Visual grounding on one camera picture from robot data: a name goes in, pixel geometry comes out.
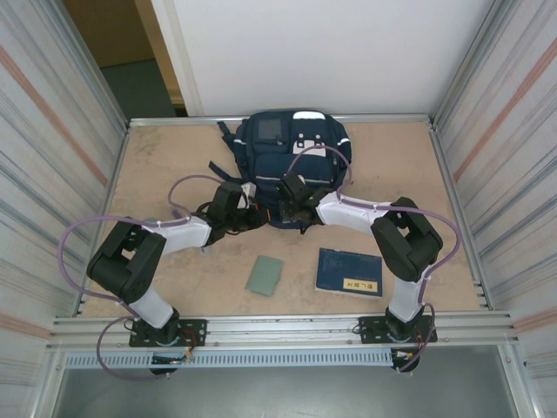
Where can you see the white door frame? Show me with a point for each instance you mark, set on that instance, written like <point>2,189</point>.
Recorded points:
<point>174,56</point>

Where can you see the corrugated translucent side panel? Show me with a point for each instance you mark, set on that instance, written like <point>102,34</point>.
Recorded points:
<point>513,152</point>
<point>43,152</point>

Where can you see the right side aluminium table rail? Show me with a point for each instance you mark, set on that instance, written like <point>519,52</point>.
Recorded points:
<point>450,183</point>

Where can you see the navy blue backpack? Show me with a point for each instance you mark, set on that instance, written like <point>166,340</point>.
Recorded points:
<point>270,161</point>

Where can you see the thin aluminium table edge rail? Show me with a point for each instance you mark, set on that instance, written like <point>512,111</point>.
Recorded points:
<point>196,120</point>

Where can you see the tan wooden door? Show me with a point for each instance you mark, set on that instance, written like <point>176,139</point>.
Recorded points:
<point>113,30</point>

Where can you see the left side aluminium table rail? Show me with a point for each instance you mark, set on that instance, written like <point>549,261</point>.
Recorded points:
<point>112,183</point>

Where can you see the green fabric pouch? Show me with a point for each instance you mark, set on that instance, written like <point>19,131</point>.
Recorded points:
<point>263,276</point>

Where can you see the blue hardcover book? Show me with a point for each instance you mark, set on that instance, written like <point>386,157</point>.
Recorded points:
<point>348,270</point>

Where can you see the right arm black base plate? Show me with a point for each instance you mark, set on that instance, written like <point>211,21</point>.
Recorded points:
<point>370,331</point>

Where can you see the wide aluminium base rail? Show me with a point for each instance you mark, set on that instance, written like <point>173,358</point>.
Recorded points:
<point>283,331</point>

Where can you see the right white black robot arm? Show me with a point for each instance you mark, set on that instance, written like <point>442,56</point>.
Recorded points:
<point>409,248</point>

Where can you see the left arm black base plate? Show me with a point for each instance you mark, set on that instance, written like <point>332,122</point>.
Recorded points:
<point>196,333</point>

